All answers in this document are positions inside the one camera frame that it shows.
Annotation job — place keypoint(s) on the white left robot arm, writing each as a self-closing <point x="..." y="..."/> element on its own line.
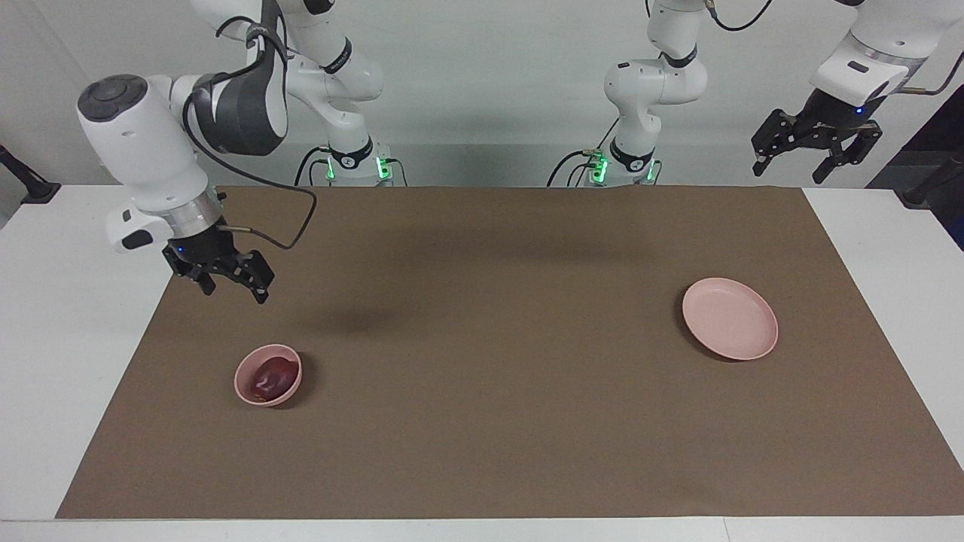
<point x="655" y="83"/>

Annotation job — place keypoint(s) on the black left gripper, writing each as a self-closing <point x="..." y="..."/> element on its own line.
<point x="836" y="113"/>

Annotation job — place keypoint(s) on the dark background panel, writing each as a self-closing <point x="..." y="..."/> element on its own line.
<point x="941" y="128"/>

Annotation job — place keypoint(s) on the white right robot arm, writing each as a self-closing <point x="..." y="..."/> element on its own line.
<point x="151" y="143"/>

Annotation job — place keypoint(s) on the brown table mat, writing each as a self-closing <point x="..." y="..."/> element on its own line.
<point x="482" y="361"/>

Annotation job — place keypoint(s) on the black clamp stand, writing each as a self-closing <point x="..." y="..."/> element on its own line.
<point x="930" y="188"/>
<point x="34" y="190"/>

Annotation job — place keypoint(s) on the pink bowl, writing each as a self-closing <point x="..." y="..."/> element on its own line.
<point x="242" y="380"/>

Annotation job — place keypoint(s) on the pink plate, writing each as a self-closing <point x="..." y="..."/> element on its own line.
<point x="729" y="318"/>

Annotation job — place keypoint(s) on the red apple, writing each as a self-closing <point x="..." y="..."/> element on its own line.
<point x="273" y="376"/>

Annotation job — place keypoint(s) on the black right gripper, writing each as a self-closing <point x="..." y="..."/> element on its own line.
<point x="203" y="247"/>

